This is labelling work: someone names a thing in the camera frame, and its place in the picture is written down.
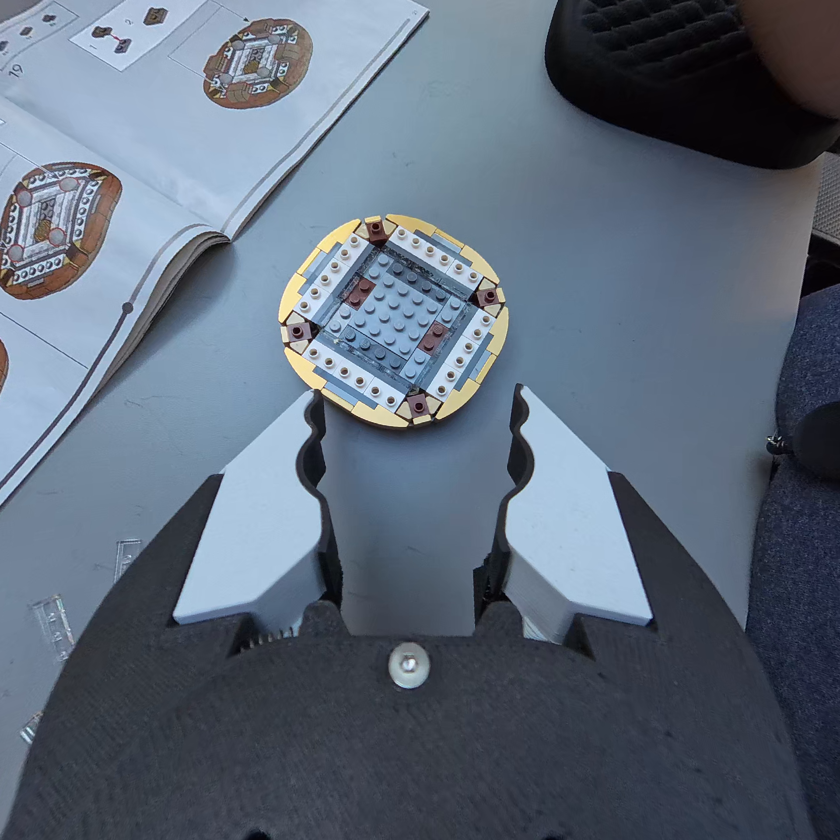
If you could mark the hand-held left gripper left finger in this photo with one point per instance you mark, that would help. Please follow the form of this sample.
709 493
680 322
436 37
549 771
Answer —
256 525

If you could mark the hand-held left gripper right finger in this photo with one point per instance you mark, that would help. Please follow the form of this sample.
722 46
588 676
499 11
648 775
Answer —
564 525

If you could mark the round gold lego base model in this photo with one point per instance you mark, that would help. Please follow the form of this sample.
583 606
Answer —
394 315

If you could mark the person's right forearm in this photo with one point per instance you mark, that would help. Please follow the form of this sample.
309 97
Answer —
800 46

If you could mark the lego instruction booklet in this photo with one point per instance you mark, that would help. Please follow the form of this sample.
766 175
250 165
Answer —
164 164

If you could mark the black wrist rest pad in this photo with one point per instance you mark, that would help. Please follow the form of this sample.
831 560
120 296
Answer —
656 65

